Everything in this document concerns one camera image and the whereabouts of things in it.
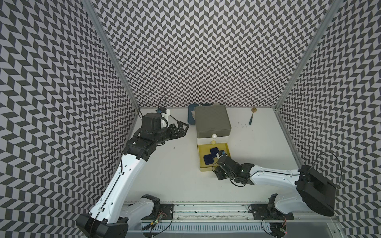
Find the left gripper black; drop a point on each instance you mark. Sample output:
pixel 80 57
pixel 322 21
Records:
pixel 181 133

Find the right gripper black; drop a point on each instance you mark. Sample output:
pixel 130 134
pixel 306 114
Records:
pixel 218 169

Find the navy brooch box three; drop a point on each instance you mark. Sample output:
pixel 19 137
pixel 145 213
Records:
pixel 208 160

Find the navy brooch box two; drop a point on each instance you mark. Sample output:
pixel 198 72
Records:
pixel 214 151

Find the yellow bottom drawer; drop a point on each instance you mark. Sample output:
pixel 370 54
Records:
pixel 205 149

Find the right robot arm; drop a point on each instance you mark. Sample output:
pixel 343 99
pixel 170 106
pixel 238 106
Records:
pixel 305 189

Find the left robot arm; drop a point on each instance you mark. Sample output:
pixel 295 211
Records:
pixel 104 220

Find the three-tier drawer cabinet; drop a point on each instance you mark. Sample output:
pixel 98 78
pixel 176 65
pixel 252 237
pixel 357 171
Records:
pixel 212 124

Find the blue tray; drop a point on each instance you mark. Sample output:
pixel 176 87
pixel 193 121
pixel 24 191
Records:
pixel 191 119

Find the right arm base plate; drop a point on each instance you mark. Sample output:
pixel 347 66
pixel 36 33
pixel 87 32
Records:
pixel 261 212

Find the front aluminium rail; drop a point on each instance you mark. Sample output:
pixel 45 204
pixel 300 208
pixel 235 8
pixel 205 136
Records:
pixel 234 219

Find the gold spoon teal handle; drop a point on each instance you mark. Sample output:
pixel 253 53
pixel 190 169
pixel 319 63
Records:
pixel 253 110

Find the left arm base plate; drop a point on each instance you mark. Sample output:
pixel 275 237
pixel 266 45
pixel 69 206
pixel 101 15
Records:
pixel 162 211

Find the aluminium corner post left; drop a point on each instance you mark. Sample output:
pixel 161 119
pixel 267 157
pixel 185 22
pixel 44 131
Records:
pixel 89 7

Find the aluminium corner post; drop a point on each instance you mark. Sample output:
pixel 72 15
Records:
pixel 321 29
pixel 89 7

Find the aluminium corner post right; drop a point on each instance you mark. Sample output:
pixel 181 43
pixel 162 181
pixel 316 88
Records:
pixel 321 29

